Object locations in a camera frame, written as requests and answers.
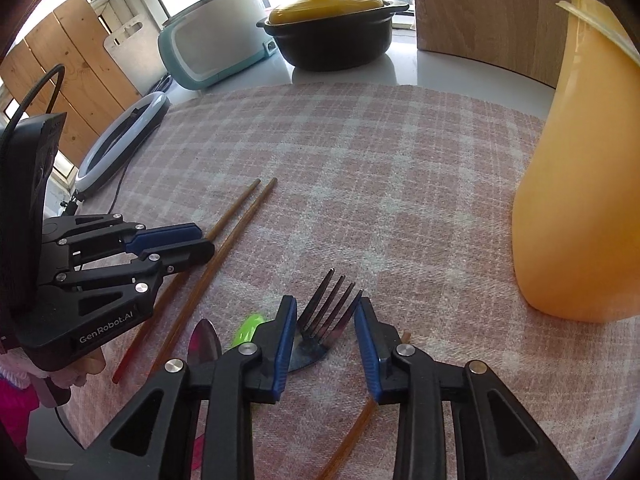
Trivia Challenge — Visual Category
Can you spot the white plastic cutting board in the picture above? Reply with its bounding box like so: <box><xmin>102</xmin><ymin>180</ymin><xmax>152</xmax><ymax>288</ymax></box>
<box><xmin>103</xmin><ymin>13</ymin><xmax>166</xmax><ymax>94</ymax></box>

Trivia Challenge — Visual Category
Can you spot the black pot yellow lid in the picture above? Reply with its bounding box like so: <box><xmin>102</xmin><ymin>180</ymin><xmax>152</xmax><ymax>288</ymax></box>
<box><xmin>256</xmin><ymin>0</ymin><xmax>409</xmax><ymax>72</ymax></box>

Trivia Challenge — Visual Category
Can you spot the pine plank board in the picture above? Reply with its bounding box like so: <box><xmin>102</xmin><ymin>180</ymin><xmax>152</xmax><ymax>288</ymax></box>
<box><xmin>1</xmin><ymin>0</ymin><xmax>140</xmax><ymax>166</ymax></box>

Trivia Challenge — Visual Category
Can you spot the black cable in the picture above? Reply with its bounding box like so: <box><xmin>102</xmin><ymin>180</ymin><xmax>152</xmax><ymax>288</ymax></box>
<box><xmin>0</xmin><ymin>63</ymin><xmax>68</xmax><ymax>137</ymax></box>

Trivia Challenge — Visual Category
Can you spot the left hand with glove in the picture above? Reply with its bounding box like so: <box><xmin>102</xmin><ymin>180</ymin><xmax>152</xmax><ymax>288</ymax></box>
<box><xmin>0</xmin><ymin>348</ymin><xmax>106</xmax><ymax>390</ymax></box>

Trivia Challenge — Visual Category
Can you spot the yellow plastic utensil bucket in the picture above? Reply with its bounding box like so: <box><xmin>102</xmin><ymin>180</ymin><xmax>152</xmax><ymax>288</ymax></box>
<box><xmin>512</xmin><ymin>0</ymin><xmax>639</xmax><ymax>323</ymax></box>

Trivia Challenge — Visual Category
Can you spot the red-tipped chopstick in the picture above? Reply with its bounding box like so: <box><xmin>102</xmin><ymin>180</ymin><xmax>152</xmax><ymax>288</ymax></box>
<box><xmin>112</xmin><ymin>179</ymin><xmax>260</xmax><ymax>384</ymax></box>
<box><xmin>148</xmin><ymin>178</ymin><xmax>278</xmax><ymax>376</ymax></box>
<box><xmin>314</xmin><ymin>329</ymin><xmax>412</xmax><ymax>480</ymax></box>

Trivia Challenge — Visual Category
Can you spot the pink sleeve left forearm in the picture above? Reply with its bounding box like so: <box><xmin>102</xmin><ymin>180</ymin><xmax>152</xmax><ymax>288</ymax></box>
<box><xmin>0</xmin><ymin>377</ymin><xmax>39</xmax><ymax>455</ymax></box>

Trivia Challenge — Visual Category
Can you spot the large light wooden board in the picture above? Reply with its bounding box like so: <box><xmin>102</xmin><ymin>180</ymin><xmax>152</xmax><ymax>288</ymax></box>
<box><xmin>416</xmin><ymin>0</ymin><xmax>567</xmax><ymax>87</ymax></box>

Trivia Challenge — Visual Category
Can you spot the green plastic spoon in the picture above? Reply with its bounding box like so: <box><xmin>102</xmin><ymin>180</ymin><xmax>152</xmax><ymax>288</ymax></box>
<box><xmin>231</xmin><ymin>313</ymin><xmax>265</xmax><ymax>348</ymax></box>

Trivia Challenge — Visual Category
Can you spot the white ring light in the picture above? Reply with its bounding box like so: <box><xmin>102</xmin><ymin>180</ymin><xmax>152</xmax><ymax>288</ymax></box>
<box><xmin>74</xmin><ymin>91</ymin><xmax>170</xmax><ymax>200</ymax></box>

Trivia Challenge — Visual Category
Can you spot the steel spoon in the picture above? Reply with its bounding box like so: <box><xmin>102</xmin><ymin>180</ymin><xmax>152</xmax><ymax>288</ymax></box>
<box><xmin>186</xmin><ymin>318</ymin><xmax>222</xmax><ymax>366</ymax></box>

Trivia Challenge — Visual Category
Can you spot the pink plaid table mat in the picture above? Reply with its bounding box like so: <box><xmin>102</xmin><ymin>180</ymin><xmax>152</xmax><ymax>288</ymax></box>
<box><xmin>82</xmin><ymin>84</ymin><xmax>639</xmax><ymax>479</ymax></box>

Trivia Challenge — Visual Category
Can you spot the white teal rice cooker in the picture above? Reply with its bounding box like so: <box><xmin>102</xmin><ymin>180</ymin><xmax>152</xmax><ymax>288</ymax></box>
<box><xmin>157</xmin><ymin>0</ymin><xmax>277</xmax><ymax>90</ymax></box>

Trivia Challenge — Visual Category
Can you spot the steel fork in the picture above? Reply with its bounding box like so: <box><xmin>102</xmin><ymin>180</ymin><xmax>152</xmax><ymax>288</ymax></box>
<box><xmin>288</xmin><ymin>269</ymin><xmax>362</xmax><ymax>373</ymax></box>

